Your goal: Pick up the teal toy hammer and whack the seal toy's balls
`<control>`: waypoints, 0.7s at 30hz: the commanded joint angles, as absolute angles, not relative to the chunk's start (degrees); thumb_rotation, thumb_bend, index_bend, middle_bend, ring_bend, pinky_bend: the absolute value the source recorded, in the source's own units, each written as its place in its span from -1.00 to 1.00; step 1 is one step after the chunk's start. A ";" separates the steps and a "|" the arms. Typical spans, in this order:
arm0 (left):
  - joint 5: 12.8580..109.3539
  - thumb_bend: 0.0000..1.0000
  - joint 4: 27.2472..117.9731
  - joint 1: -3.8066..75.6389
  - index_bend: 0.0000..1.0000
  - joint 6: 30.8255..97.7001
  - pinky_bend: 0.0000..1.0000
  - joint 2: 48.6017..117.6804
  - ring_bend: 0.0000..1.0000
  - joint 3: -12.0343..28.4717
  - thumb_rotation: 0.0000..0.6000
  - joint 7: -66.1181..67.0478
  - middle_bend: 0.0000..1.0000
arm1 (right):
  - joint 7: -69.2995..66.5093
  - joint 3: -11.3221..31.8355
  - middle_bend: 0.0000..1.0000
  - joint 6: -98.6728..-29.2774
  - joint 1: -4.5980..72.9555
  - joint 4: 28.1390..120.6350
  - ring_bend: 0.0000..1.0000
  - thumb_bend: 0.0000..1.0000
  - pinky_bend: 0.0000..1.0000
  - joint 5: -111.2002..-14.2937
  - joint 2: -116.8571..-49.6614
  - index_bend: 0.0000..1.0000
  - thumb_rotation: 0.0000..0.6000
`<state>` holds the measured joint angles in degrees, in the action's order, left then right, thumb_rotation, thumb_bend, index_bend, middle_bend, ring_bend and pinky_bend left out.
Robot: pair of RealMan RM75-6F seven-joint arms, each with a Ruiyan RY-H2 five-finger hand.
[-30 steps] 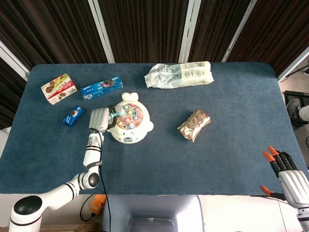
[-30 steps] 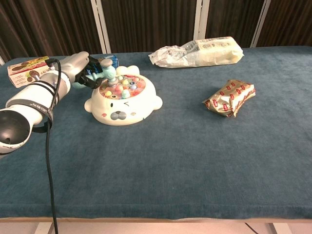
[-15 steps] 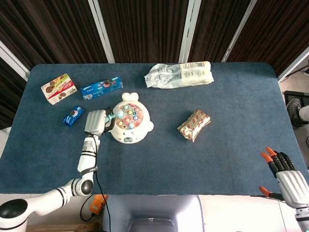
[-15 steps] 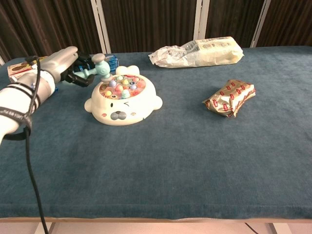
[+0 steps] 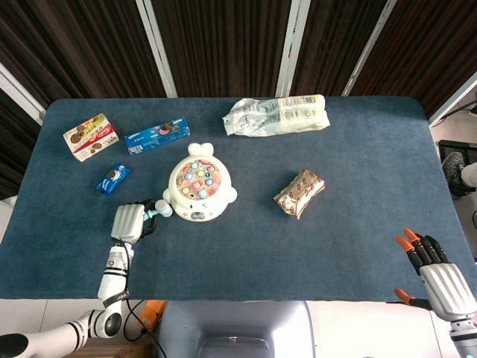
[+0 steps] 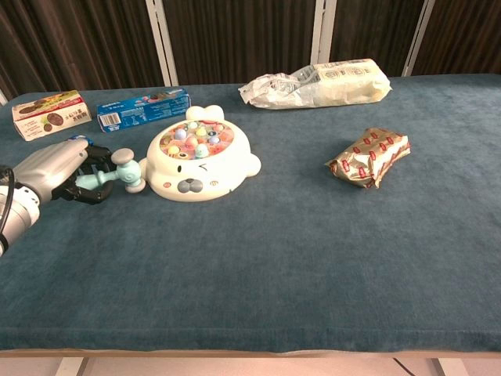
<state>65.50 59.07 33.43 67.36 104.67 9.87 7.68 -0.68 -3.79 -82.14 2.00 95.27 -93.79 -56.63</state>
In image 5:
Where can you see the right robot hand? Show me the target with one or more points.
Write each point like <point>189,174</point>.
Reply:
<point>445,289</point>

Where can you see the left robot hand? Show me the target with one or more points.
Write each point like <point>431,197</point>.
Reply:
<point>127,222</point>

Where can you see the light blue toy hammer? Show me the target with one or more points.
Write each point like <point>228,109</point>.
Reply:
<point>161,209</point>

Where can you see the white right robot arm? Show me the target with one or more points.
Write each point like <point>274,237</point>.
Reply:
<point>466,335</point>

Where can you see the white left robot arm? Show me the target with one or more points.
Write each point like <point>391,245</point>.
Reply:
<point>104,294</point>

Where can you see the white seal whack-a-mole toy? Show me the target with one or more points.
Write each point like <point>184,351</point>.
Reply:
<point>200,184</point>

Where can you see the small blue Oreo packet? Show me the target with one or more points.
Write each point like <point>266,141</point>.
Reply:
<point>113,178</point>

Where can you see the cream biscuit box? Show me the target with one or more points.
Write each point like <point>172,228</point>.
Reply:
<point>91,137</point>

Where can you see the blue Oreo box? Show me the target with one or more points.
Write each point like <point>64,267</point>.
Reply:
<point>158,135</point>

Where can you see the orange device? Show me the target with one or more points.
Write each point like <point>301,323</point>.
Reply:
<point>153,315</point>

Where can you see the blue table mat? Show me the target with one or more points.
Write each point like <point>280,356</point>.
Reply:
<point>238,253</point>

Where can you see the black grey shoe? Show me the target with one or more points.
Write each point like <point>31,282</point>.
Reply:
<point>454,171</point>

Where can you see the cardboard box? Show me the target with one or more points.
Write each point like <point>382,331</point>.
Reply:
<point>119,351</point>

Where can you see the grey robot torso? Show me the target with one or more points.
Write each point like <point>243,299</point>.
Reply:
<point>236,330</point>

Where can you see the gold red snack packet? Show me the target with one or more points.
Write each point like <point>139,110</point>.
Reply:
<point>300,193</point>

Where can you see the cream crumpled bread bag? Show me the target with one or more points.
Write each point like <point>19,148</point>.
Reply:
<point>277,115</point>

